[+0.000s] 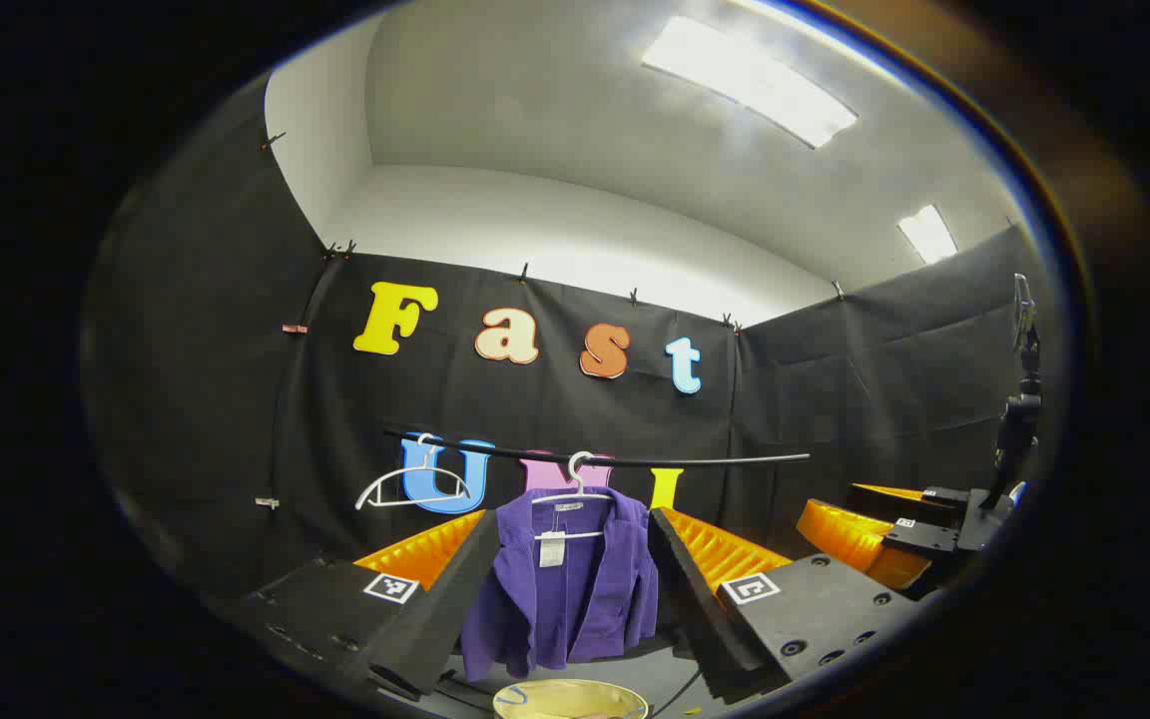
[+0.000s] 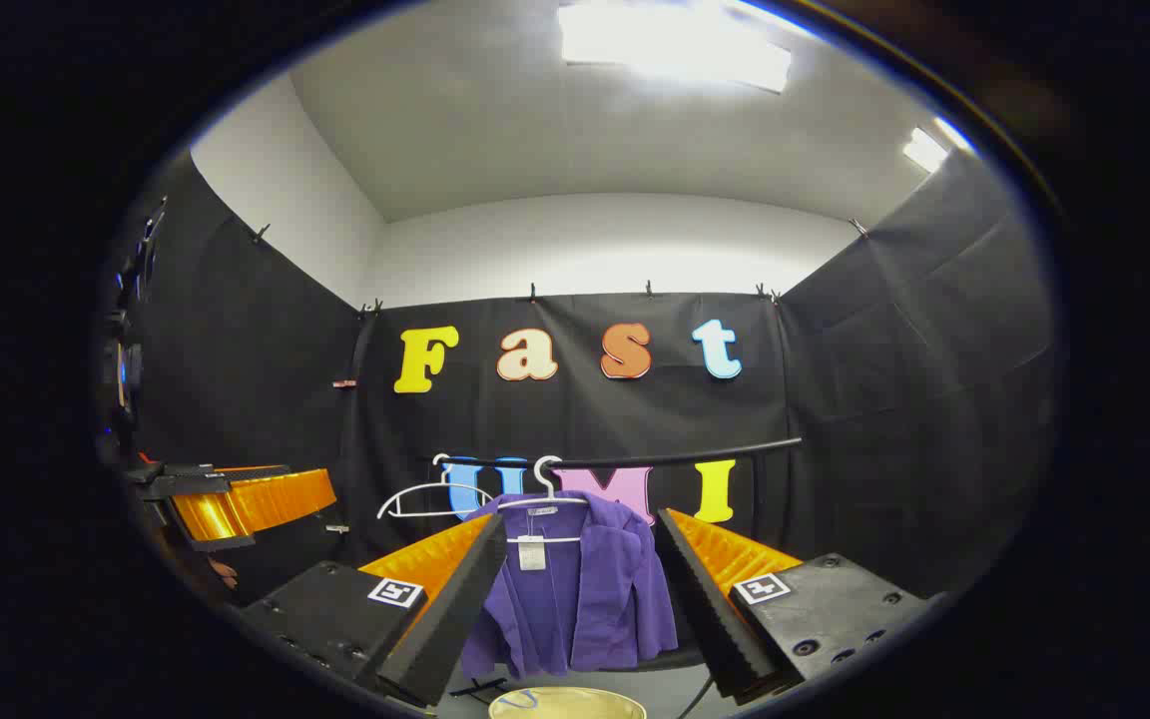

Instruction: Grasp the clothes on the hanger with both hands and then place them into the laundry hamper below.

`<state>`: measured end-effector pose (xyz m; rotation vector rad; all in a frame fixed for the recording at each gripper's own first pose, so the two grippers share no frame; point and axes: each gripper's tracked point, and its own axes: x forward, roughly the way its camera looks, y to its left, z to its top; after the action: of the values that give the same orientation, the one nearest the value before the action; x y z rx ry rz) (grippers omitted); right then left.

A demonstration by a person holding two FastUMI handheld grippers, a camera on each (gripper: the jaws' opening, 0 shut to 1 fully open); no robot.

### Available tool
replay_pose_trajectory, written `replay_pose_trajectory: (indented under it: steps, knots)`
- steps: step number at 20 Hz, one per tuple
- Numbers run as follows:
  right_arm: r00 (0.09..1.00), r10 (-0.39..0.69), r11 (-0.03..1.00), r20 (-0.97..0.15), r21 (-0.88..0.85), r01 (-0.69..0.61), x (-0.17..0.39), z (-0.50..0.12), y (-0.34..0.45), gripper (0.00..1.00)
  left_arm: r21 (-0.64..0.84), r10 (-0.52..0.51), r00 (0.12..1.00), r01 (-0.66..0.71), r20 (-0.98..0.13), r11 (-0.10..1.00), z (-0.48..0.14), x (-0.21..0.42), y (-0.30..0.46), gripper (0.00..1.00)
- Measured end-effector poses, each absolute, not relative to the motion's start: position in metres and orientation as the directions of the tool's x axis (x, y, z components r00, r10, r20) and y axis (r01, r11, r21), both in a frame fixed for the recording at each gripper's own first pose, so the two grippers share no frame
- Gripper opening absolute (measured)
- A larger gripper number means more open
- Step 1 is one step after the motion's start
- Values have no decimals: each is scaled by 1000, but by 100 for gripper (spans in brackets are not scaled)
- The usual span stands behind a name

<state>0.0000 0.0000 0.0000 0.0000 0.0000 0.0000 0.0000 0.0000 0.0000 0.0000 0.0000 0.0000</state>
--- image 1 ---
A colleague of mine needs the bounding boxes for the beige round laundry hamper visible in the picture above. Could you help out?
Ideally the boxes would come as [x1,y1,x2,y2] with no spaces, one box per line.
[492,679,650,719]

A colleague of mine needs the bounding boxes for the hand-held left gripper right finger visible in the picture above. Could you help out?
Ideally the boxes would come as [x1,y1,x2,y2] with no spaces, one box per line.
[647,505,921,703]

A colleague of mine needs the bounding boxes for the large rectangular ceiling light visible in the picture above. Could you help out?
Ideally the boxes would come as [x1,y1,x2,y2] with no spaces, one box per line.
[642,15,859,150]

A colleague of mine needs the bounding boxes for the small rectangular ceiling light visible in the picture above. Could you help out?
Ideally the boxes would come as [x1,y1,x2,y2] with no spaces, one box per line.
[897,205,960,266]

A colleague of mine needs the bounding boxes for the black backdrop cloth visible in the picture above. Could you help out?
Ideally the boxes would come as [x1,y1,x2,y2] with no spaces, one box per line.
[86,75,1047,605]

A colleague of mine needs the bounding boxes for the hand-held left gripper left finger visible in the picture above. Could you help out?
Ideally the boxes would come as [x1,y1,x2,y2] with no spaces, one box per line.
[226,509,502,700]

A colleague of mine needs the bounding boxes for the black clothes rack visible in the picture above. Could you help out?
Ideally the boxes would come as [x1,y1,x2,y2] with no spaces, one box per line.
[381,427,813,470]

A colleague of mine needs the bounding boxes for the purple corduroy jacket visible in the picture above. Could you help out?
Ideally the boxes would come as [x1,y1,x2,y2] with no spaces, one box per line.
[460,486,661,682]

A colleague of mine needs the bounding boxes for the white plastic hanger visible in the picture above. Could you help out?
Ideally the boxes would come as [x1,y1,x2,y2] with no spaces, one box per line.
[532,451,616,543]
[355,432,476,512]

